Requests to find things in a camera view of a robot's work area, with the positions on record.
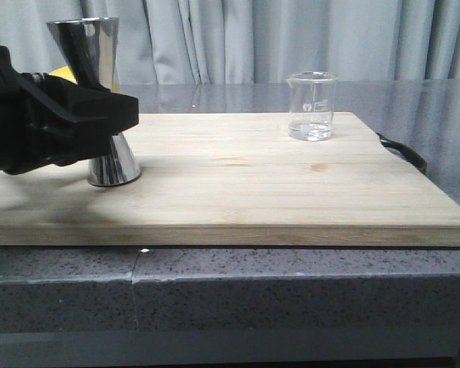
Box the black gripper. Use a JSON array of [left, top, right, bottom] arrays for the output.
[[0, 44, 140, 176]]

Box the steel cocktail jigger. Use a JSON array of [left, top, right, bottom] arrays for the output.
[[47, 17, 141, 187]]

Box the glass measuring beaker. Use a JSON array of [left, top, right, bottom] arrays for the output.
[[286, 71, 338, 142]]

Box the yellow lemon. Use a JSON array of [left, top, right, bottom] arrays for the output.
[[48, 66, 119, 92]]

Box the grey curtain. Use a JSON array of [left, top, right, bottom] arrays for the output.
[[0, 1, 460, 84]]

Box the wooden cutting board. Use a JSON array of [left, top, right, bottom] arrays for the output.
[[0, 113, 460, 248]]

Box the black board handle strap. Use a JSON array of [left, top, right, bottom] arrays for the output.
[[375, 131, 429, 174]]

